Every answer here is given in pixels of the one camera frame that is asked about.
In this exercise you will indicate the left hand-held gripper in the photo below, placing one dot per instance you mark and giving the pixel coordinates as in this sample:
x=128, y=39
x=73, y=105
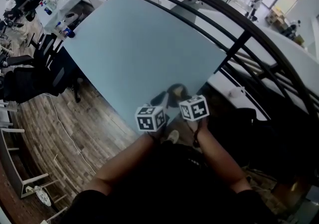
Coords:
x=148, y=120

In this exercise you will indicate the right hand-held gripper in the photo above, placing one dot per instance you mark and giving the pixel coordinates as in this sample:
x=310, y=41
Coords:
x=194, y=108

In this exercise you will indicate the brown bowl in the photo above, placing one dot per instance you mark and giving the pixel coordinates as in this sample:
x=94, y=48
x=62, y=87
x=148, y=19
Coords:
x=174, y=100

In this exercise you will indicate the person's left forearm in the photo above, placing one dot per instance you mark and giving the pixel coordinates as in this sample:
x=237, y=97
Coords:
x=124, y=165

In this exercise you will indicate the person's right forearm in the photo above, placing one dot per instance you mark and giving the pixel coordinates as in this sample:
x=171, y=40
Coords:
x=219, y=158

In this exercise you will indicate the person's white shoe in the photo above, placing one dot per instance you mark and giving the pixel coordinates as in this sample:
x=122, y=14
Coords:
x=173, y=137

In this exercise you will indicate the white plastic bag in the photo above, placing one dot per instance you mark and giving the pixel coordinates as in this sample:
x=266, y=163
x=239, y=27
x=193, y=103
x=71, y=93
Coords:
x=236, y=92

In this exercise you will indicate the light blue white-legged table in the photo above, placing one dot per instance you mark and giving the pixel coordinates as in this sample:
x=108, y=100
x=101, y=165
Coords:
x=139, y=51

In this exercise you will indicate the person's black clothing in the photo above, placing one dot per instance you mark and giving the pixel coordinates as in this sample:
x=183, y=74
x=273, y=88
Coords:
x=169, y=193

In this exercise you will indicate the black metal railing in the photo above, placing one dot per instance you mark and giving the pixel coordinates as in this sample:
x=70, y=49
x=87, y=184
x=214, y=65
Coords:
x=249, y=33

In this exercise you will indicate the blue label soda bottle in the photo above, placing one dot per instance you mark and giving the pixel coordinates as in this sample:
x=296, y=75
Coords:
x=67, y=33

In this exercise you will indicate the black mesh office chair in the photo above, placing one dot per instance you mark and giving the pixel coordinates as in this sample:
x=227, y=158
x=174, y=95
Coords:
x=22, y=83

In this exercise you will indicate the small blue bottle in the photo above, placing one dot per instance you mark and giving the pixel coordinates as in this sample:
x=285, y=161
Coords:
x=47, y=10

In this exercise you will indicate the blue patterned round plate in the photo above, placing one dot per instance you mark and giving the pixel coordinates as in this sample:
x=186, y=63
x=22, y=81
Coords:
x=43, y=196

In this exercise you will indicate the white frame furniture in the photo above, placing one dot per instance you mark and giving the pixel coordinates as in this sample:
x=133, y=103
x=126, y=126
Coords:
x=12, y=165

